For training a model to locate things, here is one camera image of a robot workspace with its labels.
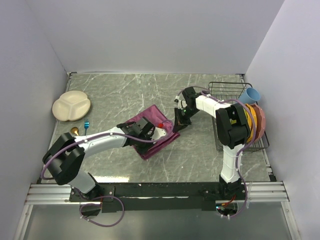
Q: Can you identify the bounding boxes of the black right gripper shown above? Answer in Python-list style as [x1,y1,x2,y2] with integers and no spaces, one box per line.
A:
[173,106,200,134]

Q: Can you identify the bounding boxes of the purple cloth napkin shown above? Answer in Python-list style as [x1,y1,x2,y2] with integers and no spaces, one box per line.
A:
[125,105,180,160]

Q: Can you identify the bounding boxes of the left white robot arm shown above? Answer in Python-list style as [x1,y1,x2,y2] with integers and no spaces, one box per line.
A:
[41,117,156,201]

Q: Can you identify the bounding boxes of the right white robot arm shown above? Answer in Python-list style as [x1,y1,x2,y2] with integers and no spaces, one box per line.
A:
[173,86,251,200]

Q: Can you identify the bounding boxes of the green scalloped plate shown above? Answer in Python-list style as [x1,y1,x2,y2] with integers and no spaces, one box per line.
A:
[230,119,237,125]

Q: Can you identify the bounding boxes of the blue metal fork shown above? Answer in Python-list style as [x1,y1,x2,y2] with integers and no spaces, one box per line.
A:
[84,118,90,136]

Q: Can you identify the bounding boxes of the gold metal spoon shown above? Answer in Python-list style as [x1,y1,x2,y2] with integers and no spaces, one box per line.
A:
[70,127,79,136]

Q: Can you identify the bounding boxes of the orange scalloped plate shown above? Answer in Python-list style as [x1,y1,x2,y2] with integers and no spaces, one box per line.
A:
[245,103,258,143]

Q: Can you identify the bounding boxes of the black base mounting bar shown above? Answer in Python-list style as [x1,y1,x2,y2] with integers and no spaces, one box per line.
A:
[69,182,246,213]

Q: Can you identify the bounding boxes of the light blue plastic cup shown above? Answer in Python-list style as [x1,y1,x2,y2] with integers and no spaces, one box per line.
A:
[238,87,261,105]

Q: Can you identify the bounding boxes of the cream divided ceramic plate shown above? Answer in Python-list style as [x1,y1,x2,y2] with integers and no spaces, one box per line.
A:
[51,90,91,122]

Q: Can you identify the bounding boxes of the pink scalloped plate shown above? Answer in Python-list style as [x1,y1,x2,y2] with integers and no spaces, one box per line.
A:
[251,103,266,142]

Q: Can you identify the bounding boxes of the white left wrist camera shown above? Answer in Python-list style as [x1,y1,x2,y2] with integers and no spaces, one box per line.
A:
[151,123,167,142]

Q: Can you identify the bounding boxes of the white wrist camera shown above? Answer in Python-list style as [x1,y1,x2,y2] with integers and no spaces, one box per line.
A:
[174,99,188,109]
[151,123,167,142]

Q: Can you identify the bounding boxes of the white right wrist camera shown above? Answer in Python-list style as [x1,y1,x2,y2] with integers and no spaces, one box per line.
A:
[174,99,188,109]

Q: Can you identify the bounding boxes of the black wire dish rack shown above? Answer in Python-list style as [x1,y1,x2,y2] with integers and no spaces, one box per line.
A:
[208,81,270,152]

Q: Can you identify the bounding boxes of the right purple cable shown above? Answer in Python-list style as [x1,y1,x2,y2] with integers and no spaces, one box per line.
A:
[176,85,257,221]

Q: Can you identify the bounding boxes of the aluminium frame rail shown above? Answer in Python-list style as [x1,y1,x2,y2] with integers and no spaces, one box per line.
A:
[25,182,289,205]

